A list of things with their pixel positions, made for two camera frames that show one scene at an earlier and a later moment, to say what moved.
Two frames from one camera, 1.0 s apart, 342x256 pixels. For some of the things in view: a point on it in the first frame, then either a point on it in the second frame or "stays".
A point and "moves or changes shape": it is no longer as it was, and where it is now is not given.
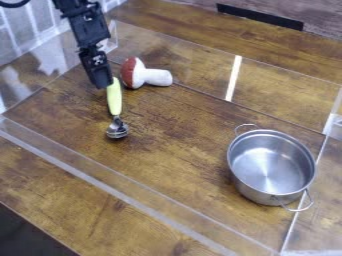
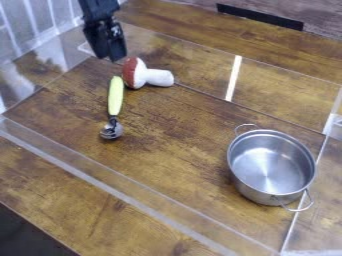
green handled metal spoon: x=118 y=128 moves or changes shape
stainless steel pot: x=274 y=167 stays
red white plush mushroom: x=135 y=74 stays
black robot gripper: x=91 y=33 -> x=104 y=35
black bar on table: x=261 y=17 stays
